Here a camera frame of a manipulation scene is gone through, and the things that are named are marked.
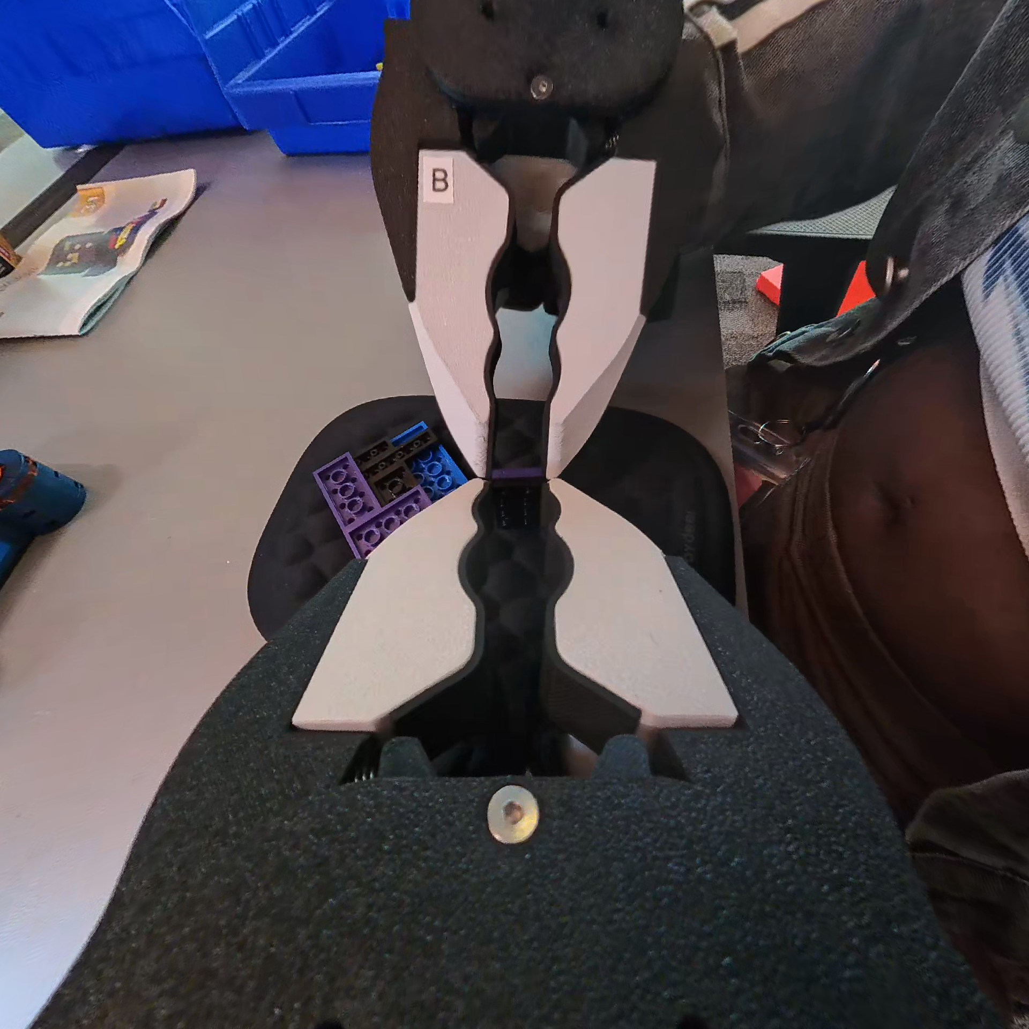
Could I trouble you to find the grey mesh office chair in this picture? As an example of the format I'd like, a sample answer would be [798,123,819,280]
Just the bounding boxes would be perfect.
[715,185,901,343]

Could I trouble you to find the person's denim jacket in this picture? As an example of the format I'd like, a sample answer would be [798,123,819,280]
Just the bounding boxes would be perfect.
[756,0,1029,1018]

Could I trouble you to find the person's patterned shirt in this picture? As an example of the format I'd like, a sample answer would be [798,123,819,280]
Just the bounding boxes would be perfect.
[960,210,1029,559]

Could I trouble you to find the red plastic object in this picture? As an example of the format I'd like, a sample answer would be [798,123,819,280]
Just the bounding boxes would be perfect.
[755,258,880,318]

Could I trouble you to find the brick instruction booklet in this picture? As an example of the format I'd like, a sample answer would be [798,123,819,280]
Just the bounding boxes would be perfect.
[0,166,200,340]

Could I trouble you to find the person's brown trousers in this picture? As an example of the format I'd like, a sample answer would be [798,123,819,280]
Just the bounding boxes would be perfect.
[738,321,1029,829]

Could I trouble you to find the blue and purple brick assembly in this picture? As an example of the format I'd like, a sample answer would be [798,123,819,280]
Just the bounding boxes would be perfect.
[313,420,472,561]

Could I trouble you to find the black quilted wrist rest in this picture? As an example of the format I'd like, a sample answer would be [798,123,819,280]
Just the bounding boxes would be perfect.
[247,395,738,638]

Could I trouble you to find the dark blue brick game console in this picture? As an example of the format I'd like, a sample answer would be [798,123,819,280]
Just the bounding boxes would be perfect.
[0,447,89,591]

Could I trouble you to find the metal key ring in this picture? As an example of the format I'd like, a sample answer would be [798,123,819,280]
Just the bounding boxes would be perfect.
[732,410,802,463]

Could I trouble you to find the blue storage bin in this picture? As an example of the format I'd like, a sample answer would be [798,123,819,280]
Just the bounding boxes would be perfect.
[201,0,389,155]
[0,0,247,150]

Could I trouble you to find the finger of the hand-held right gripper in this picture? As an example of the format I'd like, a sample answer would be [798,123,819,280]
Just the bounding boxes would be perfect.
[549,158,658,476]
[407,147,517,479]

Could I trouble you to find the small black Lego brick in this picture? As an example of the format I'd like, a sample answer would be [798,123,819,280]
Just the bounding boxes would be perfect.
[489,464,544,531]

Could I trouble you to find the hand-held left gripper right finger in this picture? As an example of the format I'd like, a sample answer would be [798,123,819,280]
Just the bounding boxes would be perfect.
[547,476,740,735]

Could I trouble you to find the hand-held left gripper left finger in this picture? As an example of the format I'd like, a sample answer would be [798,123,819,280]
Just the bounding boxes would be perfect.
[292,477,494,733]

